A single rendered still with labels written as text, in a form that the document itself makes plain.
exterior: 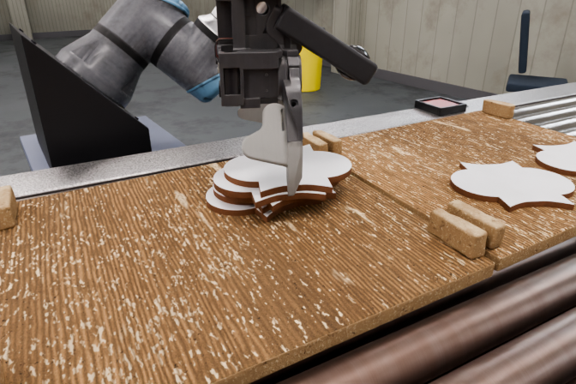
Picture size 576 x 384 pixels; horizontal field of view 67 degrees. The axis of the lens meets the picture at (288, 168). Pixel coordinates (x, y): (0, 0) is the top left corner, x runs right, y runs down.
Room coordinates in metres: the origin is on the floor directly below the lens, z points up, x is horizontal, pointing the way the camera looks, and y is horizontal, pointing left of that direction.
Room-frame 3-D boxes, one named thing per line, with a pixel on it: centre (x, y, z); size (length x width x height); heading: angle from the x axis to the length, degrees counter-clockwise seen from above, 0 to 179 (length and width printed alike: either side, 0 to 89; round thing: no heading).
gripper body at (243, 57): (0.46, 0.03, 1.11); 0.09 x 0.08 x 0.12; 98
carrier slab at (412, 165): (0.59, -0.29, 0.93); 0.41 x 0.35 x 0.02; 119
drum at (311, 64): (5.02, -0.19, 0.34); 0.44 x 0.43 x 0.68; 126
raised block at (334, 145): (0.61, -0.06, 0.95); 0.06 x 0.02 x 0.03; 29
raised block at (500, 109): (0.80, -0.40, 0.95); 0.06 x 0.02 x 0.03; 29
